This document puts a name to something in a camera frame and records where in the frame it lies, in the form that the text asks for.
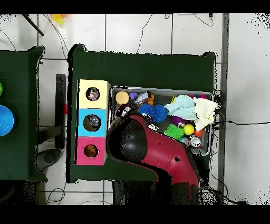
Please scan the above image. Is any grey metal beam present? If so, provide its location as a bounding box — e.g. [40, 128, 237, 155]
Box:
[216, 13, 230, 206]

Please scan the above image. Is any peach orange ball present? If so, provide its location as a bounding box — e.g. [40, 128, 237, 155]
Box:
[115, 91, 130, 106]

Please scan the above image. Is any yellow ball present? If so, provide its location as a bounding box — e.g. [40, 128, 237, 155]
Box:
[184, 123, 195, 136]

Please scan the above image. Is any black chair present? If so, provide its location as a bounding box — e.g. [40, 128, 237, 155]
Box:
[37, 73, 68, 172]

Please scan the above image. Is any blue spiky ball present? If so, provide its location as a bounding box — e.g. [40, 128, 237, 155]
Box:
[151, 105, 169, 123]
[138, 103, 155, 117]

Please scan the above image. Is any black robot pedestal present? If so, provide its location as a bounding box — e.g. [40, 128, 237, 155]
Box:
[111, 181, 169, 206]

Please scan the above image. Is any shallow clear mesh bin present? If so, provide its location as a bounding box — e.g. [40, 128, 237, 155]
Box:
[107, 86, 213, 157]

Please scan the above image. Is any wooden box with three holes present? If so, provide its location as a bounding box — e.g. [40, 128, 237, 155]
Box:
[75, 79, 110, 166]

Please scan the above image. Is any green cloth side table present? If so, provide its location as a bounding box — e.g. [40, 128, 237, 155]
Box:
[0, 45, 46, 182]

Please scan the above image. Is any yellow rubber duck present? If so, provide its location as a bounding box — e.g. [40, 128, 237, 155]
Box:
[85, 145, 98, 157]

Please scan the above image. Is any black cable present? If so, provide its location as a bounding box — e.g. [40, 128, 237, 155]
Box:
[136, 13, 155, 54]
[212, 89, 270, 131]

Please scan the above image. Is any yellow floor object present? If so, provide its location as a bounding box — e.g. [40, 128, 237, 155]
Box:
[51, 14, 66, 26]

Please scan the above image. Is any cream yellow cloth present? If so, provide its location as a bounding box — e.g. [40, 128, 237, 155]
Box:
[194, 98, 221, 132]

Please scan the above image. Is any mint green cloth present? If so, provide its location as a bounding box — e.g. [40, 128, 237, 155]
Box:
[164, 95, 198, 121]

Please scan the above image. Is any black rod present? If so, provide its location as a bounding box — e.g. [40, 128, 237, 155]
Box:
[21, 14, 45, 36]

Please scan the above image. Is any multicolour cartoon print cloth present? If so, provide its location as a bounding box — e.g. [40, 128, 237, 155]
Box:
[88, 90, 100, 101]

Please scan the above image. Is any large light green spiky ball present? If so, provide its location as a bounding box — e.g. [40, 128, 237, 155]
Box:
[164, 124, 185, 140]

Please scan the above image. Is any blue round disc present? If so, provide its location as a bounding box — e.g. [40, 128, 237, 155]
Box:
[0, 105, 15, 137]

